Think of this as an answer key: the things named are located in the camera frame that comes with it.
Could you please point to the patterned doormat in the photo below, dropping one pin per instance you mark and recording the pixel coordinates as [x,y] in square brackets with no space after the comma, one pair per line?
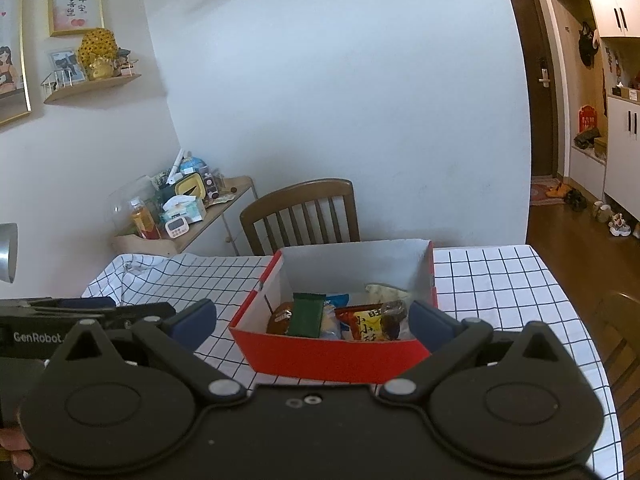
[540,195]

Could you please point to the small blue globe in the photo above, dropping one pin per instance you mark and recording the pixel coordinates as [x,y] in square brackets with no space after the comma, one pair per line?
[194,166]

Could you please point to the white tube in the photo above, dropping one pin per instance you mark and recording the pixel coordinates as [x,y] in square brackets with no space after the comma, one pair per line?
[175,166]

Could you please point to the wooden wall shelf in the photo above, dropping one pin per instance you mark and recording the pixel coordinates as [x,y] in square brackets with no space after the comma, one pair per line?
[95,87]

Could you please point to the large gold framed picture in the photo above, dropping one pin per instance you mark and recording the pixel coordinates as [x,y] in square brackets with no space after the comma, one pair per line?
[12,60]

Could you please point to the person's left hand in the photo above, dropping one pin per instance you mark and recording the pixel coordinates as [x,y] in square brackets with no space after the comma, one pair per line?
[12,441]

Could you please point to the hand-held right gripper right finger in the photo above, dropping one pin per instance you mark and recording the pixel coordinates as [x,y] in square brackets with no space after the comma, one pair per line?
[429,324]

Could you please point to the pale tissue pack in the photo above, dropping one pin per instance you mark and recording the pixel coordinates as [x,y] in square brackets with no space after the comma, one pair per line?
[182,208]

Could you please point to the red hanging decoration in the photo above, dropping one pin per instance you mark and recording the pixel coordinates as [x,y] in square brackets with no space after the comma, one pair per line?
[587,119]

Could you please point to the white kitchen timer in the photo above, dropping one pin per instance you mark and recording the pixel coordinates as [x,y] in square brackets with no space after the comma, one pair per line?
[176,226]

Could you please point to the wooden side table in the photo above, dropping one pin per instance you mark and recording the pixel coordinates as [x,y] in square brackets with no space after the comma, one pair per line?
[220,210]

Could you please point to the yellow box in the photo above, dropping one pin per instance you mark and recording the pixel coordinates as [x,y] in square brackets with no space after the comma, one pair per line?
[189,186]

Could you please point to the white checkered tablecloth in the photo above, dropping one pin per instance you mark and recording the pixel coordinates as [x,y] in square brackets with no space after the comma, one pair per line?
[490,285]

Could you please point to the white lower cabinet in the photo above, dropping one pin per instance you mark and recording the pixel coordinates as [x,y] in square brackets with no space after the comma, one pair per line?
[622,160]

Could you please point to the dark brown door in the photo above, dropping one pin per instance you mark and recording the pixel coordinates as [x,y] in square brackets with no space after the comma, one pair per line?
[530,25]

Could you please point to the small gold framed picture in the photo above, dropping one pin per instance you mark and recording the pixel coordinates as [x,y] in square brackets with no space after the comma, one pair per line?
[76,12]

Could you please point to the brown snack packet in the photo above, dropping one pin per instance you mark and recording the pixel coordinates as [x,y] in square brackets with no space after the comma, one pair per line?
[277,322]

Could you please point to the wooden slat-back chair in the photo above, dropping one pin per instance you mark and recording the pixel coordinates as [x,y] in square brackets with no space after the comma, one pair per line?
[300,197]

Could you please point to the red and yellow snack packet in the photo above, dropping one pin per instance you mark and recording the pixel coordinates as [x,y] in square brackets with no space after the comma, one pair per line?
[362,327]

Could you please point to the small dark figurine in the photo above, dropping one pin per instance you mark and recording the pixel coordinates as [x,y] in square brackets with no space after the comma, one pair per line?
[126,62]

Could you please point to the orange slippers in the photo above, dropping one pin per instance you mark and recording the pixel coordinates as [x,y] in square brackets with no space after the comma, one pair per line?
[557,191]

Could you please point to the green snack packet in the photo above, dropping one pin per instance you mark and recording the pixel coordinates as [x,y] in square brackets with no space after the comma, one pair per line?
[306,315]

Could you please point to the golden ornament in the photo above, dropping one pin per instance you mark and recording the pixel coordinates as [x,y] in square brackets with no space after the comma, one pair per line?
[99,55]

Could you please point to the orange drink bottle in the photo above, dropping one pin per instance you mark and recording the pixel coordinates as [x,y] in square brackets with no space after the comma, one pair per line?
[145,222]

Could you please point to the clear glass dome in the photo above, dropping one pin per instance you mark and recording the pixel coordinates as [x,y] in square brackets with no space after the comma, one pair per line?
[120,205]

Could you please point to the small photo stand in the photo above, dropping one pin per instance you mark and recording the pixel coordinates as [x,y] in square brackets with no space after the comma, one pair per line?
[66,66]

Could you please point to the wooden chair with curved back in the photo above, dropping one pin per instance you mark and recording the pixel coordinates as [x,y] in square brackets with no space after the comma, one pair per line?
[620,320]

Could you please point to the dark shoes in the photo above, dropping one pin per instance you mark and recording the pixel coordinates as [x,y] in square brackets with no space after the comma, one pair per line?
[575,200]

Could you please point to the red cardboard box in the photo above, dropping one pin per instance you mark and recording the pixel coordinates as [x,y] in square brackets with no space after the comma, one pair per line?
[325,357]

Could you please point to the grey rounded object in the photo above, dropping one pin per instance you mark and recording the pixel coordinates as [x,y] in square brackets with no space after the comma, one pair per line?
[7,252]

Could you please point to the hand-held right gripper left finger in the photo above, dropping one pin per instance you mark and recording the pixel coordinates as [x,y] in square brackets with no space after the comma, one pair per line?
[192,322]

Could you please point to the dark hanging wall ornament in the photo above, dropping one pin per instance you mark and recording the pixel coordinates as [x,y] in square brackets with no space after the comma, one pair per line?
[588,45]

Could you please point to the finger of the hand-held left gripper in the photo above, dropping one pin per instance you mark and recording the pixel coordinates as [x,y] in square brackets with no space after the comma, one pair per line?
[145,314]
[90,303]

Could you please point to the pale cream snack packet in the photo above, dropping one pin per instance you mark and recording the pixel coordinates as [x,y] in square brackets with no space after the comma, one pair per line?
[385,291]

